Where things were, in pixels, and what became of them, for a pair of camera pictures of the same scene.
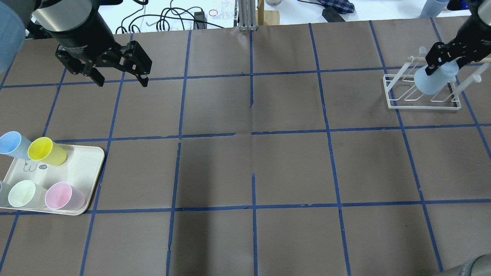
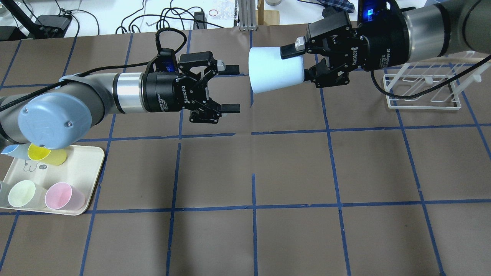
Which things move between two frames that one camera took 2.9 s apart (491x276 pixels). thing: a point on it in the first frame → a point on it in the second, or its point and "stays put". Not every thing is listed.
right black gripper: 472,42 → 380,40
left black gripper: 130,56 → 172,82
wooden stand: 266,17 stays put
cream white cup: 25,193 stays put
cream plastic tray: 81,169 stays put
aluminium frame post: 247,9 stays put
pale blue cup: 430,84 → 269,71
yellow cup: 43,149 stays put
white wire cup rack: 402,93 stays put
